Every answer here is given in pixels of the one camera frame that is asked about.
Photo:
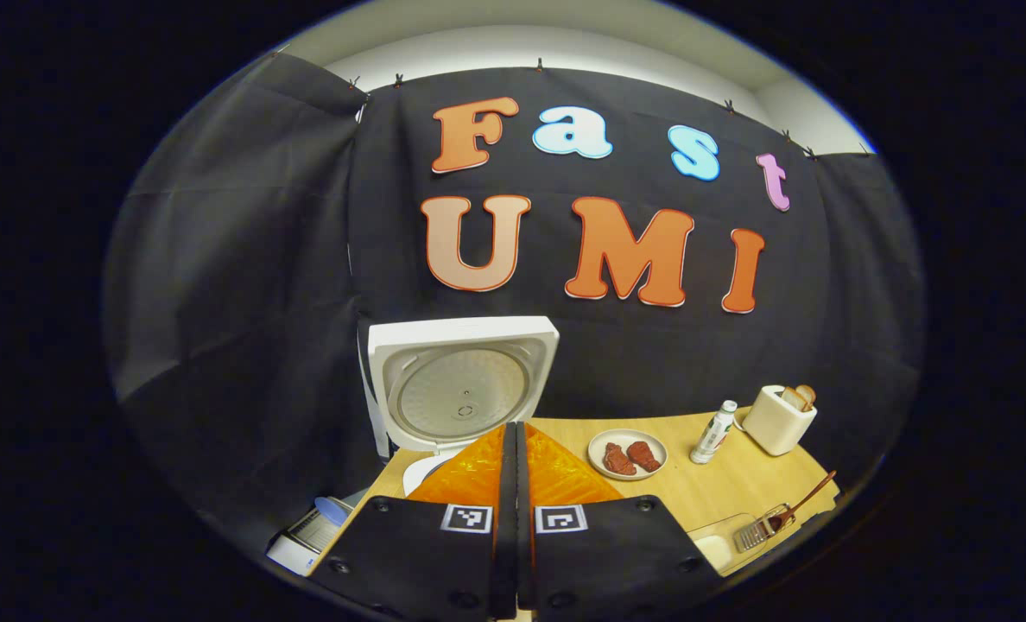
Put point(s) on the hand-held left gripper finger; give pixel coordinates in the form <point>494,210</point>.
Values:
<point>507,518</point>
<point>524,518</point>

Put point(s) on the white rice cooker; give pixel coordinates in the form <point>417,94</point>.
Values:
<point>461,393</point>

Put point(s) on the clear rice container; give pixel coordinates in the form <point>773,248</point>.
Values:
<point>712,550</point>

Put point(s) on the brown wooden spoon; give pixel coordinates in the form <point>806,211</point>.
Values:
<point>811,495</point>

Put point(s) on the white round plate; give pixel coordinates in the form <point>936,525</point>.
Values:
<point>627,434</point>

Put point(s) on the white drink bottle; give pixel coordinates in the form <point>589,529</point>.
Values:
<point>713,436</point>

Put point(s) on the white ribbed device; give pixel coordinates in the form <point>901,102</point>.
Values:
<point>301,540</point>

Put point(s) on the white toaster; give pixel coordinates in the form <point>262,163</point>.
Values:
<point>772,425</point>

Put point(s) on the toasted bread slice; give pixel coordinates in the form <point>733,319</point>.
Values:
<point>793,398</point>
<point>807,396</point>

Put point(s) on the black backdrop cloth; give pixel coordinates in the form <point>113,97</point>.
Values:
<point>219,259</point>

